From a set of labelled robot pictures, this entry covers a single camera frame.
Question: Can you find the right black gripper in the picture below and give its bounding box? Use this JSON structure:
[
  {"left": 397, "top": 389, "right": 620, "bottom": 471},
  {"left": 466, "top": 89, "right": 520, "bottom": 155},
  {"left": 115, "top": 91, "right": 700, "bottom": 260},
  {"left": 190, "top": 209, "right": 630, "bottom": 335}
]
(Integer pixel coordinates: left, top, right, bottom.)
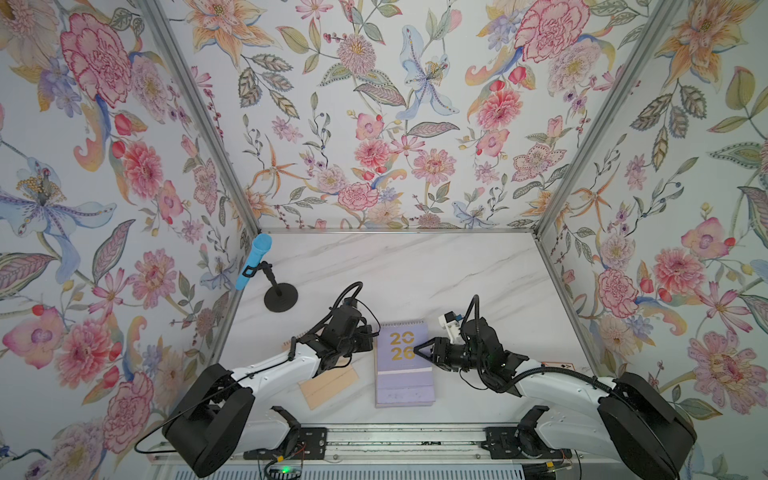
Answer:
[{"left": 414, "top": 337, "right": 489, "bottom": 373}]

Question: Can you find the purple calendar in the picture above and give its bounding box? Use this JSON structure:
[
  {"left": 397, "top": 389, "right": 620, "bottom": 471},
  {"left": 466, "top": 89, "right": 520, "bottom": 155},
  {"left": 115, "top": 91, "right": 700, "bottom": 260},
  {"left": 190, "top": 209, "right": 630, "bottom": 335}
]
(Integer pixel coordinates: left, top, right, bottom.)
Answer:
[{"left": 375, "top": 320, "right": 436, "bottom": 408}]

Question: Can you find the peach calendar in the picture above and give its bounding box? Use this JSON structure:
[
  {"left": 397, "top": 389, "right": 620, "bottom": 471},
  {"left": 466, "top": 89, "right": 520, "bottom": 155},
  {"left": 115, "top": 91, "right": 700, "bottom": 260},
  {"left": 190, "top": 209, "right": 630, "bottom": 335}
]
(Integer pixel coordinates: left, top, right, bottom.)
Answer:
[{"left": 299, "top": 358, "right": 359, "bottom": 411}]

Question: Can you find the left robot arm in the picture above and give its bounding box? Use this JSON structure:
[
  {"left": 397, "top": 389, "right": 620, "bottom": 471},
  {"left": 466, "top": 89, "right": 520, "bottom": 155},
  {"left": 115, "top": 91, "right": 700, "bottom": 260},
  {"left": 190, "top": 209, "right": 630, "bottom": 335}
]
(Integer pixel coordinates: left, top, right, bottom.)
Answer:
[{"left": 162, "top": 304, "right": 378, "bottom": 478}]

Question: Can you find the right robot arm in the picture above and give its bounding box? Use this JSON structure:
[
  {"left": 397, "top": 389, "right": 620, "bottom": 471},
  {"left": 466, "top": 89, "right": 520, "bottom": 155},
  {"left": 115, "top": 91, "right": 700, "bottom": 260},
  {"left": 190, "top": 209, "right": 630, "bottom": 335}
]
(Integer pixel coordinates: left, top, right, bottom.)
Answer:
[{"left": 413, "top": 318, "right": 697, "bottom": 479}]

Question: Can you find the orange card box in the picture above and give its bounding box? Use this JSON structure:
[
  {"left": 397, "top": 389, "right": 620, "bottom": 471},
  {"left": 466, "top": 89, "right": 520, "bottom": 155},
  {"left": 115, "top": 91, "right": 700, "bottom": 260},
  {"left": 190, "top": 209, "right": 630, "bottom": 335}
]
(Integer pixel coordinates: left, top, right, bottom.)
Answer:
[{"left": 541, "top": 362, "right": 577, "bottom": 371}]

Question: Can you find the blue microphone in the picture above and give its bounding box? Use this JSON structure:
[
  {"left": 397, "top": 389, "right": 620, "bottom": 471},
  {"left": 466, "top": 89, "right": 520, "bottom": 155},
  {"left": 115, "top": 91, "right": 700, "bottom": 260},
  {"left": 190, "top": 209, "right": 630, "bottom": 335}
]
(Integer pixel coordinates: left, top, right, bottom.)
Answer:
[{"left": 235, "top": 233, "right": 273, "bottom": 291}]

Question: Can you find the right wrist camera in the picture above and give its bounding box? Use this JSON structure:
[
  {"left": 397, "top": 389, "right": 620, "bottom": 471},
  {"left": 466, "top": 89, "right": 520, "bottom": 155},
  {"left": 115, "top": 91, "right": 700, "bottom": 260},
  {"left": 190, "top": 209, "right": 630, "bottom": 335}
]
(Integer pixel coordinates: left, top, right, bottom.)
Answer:
[{"left": 438, "top": 311, "right": 465, "bottom": 345}]

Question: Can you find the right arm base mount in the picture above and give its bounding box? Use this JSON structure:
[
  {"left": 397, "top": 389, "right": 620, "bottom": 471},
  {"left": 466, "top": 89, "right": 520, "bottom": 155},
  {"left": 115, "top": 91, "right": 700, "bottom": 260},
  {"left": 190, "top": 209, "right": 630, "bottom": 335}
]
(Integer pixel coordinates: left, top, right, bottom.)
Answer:
[{"left": 480, "top": 426, "right": 573, "bottom": 461}]

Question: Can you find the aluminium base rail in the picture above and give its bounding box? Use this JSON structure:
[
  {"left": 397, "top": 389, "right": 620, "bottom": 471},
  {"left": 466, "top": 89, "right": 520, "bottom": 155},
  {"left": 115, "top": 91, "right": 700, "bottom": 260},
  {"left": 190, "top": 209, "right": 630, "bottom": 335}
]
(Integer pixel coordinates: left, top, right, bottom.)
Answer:
[{"left": 146, "top": 422, "right": 661, "bottom": 468}]

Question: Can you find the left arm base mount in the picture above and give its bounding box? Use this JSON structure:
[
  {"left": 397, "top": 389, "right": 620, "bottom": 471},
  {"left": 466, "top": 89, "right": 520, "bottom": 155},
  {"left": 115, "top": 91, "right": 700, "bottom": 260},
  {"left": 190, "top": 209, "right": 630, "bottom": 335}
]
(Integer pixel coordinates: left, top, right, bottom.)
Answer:
[{"left": 243, "top": 427, "right": 328, "bottom": 461}]

